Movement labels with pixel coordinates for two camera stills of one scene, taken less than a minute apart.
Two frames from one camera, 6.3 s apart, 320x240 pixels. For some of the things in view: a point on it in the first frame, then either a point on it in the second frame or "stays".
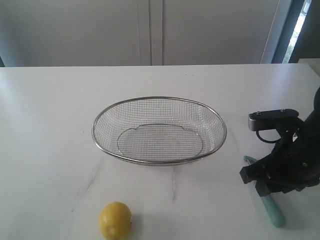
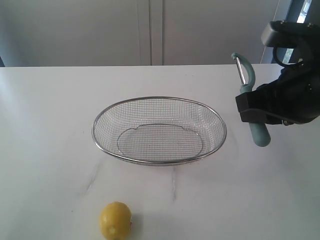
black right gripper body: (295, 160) to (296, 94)
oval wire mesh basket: (159, 131) stays
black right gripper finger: (261, 169) to (265, 96)
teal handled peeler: (268, 201) to (259, 130)
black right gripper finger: (265, 186) to (257, 115)
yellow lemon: (115, 219) stays
